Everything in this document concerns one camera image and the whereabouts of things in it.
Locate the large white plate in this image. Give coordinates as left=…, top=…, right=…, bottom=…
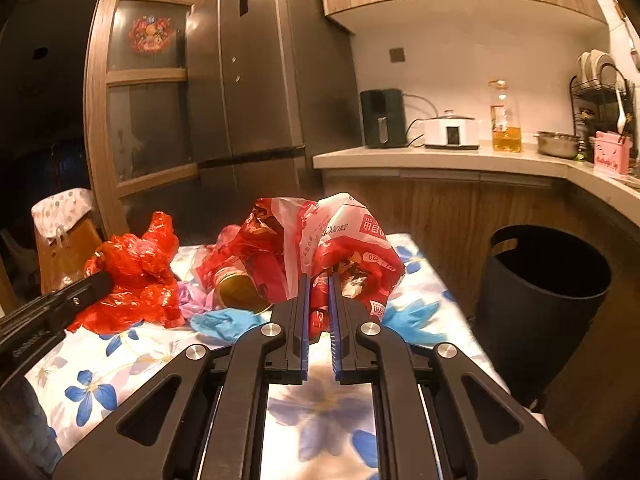
left=589, top=49, right=617, bottom=82

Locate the patterned cloth cover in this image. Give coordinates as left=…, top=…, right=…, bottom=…
left=31, top=187, right=96, bottom=238

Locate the wooden lower cabinet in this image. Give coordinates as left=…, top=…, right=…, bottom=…
left=322, top=170, right=640, bottom=461

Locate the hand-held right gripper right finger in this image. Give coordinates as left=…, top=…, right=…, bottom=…
left=327, top=274, right=586, bottom=480

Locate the grey refrigerator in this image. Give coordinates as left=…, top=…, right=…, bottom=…
left=185, top=0, right=361, bottom=211

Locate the white spoon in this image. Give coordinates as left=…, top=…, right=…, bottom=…
left=616, top=85, right=632, bottom=131

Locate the pink utensil holder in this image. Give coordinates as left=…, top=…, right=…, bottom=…
left=593, top=131, right=633, bottom=177

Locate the black dish rack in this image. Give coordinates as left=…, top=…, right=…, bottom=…
left=570, top=50, right=638, bottom=141

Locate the red door decoration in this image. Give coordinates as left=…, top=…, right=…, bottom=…
left=129, top=15, right=176, bottom=53

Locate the red paper cup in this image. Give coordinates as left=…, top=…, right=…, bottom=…
left=195, top=225, right=281, bottom=315

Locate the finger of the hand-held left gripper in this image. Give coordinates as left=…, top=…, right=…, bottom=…
left=30, top=270, right=115, bottom=334

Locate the black air fryer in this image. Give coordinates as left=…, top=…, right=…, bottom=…
left=360, top=88, right=407, bottom=149

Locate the wooden glass door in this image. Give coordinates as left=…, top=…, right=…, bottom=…
left=82, top=0, right=221, bottom=241

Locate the blue floral tablecloth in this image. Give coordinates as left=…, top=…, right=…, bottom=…
left=20, top=232, right=511, bottom=480

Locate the white slow cooker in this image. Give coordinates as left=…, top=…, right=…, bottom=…
left=423, top=110, right=481, bottom=151

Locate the steel bowl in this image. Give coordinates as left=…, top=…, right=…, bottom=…
left=533, top=131, right=583, bottom=158

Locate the white power cable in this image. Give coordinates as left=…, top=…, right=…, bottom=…
left=402, top=92, right=442, bottom=148

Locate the purple plastic bag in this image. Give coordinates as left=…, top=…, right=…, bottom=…
left=177, top=280, right=221, bottom=321

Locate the black trash bin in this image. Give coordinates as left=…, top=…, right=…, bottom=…
left=472, top=225, right=613, bottom=408

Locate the cooking oil bottle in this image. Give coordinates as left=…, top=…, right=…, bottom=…
left=489, top=79, right=523, bottom=153

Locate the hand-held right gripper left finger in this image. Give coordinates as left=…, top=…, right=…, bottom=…
left=52, top=274, right=310, bottom=480

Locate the blue glove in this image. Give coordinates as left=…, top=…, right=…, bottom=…
left=385, top=300, right=448, bottom=346
left=190, top=308, right=273, bottom=348

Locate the red and white plastic bag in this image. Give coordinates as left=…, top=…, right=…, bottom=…
left=242, top=192, right=405, bottom=333

